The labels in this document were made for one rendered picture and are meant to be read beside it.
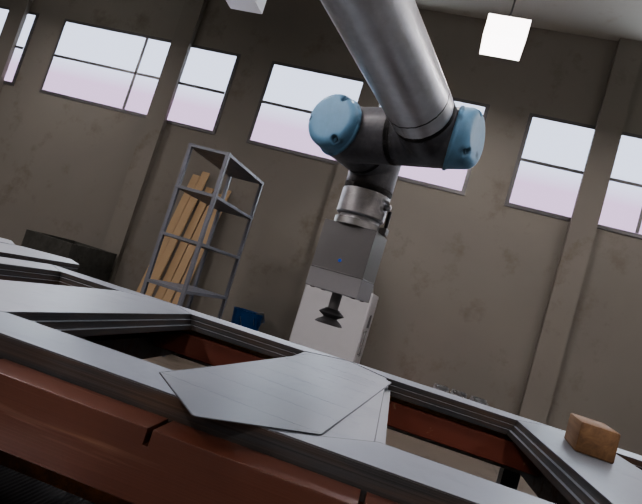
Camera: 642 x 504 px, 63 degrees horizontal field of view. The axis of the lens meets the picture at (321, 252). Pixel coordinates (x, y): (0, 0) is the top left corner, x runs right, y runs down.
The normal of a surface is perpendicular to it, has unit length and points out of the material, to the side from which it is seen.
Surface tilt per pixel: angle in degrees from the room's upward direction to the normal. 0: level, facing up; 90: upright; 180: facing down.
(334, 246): 90
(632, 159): 90
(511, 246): 90
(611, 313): 90
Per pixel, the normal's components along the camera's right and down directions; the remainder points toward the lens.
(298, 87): -0.19, -0.14
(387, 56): 0.06, 0.88
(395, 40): 0.35, 0.75
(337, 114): -0.50, -0.22
